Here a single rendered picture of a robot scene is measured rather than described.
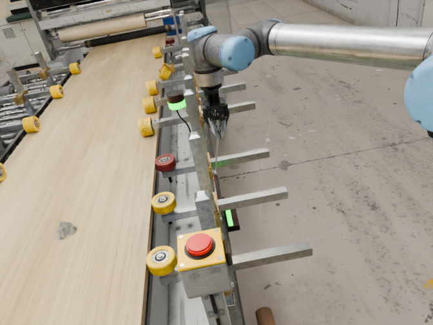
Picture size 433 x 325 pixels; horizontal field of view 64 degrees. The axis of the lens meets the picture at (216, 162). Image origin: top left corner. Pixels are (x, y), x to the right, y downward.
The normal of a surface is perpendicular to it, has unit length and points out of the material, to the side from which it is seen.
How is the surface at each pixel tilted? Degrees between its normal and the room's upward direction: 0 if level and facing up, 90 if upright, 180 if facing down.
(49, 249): 0
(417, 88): 83
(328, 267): 0
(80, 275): 0
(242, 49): 90
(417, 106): 83
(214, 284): 90
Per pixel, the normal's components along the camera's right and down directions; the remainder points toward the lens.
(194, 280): 0.11, 0.53
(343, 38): -0.75, -0.07
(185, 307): -0.16, -0.82
